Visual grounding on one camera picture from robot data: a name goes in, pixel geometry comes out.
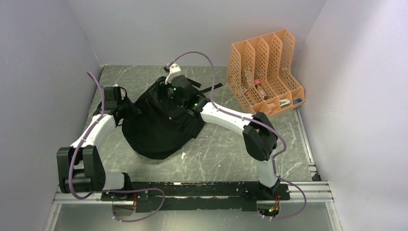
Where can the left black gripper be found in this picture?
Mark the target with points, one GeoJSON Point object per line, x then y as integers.
{"type": "Point", "coordinates": [124, 99]}

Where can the black student backpack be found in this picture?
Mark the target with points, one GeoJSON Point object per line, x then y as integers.
{"type": "Point", "coordinates": [157, 132]}

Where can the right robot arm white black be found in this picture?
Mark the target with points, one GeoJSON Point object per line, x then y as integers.
{"type": "Point", "coordinates": [259, 140]}

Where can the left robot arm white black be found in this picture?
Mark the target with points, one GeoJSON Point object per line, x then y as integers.
{"type": "Point", "coordinates": [80, 168]}

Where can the pink capped bottle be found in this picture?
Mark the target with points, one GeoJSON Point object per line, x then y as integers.
{"type": "Point", "coordinates": [259, 87]}

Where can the orange plastic file organizer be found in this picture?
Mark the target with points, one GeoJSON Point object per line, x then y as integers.
{"type": "Point", "coordinates": [268, 58]}

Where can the silver stapler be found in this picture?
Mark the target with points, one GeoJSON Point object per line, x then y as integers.
{"type": "Point", "coordinates": [284, 103]}

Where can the small blue item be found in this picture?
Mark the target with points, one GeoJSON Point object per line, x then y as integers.
{"type": "Point", "coordinates": [296, 101]}

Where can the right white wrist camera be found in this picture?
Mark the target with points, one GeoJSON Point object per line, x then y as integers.
{"type": "Point", "coordinates": [172, 71]}

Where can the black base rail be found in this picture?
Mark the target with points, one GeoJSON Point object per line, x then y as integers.
{"type": "Point", "coordinates": [172, 196]}

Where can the aluminium frame rail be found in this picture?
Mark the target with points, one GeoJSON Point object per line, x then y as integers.
{"type": "Point", "coordinates": [300, 191]}

